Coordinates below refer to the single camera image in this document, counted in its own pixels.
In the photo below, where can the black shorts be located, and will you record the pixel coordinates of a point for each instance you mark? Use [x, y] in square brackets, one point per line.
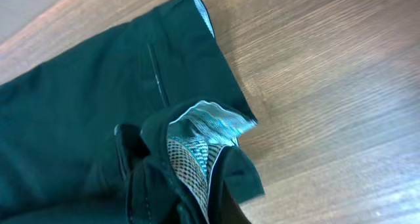
[138, 124]

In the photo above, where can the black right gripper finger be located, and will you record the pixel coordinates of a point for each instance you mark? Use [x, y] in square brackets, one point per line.
[130, 148]

